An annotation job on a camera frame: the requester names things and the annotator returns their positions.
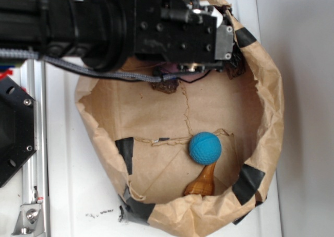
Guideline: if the brown paper bag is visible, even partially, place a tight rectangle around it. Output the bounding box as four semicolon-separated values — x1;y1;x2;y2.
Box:
75;0;284;237

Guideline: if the aluminium rail frame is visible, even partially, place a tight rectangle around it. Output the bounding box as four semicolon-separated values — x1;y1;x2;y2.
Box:
20;60;51;236

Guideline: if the glossy brown wooden peg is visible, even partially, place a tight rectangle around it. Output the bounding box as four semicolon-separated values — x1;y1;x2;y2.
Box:
184;162;216;197

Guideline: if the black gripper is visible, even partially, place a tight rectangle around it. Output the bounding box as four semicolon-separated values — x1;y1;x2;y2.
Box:
135;0;234;67

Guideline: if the small brown bark chunk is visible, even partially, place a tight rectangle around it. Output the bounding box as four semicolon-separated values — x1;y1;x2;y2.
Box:
151;79;179;94

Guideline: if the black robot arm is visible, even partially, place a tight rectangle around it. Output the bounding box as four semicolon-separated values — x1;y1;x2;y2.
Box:
1;0;234;73

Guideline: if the metal corner bracket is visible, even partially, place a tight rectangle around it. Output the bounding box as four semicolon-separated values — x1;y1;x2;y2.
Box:
10;204;45;236

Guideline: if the blue dimpled ball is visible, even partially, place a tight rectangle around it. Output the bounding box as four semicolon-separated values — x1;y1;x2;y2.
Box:
188;132;222;165

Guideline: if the grey braided cable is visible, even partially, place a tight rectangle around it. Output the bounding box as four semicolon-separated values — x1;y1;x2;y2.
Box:
0;48;183;82

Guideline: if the long dark wood piece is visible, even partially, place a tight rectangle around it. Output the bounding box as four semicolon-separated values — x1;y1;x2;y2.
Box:
222;5;246;79

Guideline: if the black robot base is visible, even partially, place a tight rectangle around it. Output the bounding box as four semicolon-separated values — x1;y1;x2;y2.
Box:
0;77;36;187

